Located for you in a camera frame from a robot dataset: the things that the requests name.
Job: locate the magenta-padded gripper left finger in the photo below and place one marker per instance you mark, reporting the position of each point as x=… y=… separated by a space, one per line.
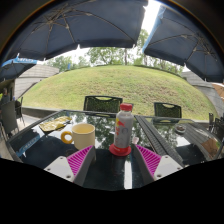
x=78 y=161

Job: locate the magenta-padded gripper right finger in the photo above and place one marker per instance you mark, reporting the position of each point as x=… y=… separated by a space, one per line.
x=150 y=161

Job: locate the clear red-capped drink bottle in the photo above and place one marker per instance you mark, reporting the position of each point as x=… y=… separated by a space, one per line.
x=124 y=128

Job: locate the flat round red coaster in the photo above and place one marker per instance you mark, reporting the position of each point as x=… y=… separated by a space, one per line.
x=120 y=151

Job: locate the yellow foil packet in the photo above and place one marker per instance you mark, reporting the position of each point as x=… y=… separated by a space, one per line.
x=55 y=124

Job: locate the small glass ashtray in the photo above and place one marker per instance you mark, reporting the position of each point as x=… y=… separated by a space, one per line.
x=180 y=129

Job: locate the dark wicker chair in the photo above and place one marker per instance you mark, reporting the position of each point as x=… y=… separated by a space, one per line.
x=101 y=105
x=217 y=123
x=9 y=116
x=167 y=110

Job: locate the brown paper bag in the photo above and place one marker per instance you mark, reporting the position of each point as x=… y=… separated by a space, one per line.
x=210 y=147

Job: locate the person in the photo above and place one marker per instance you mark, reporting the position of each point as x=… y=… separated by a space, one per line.
x=4 y=96

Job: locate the tan patio umbrella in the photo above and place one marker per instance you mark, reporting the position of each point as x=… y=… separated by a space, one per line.
x=220 y=90

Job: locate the navy umbrella with blue trim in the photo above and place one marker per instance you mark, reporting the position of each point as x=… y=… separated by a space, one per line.
x=15 y=68

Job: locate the large navy patio umbrella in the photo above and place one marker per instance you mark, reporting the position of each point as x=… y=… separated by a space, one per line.
x=76 y=26
x=190 y=43

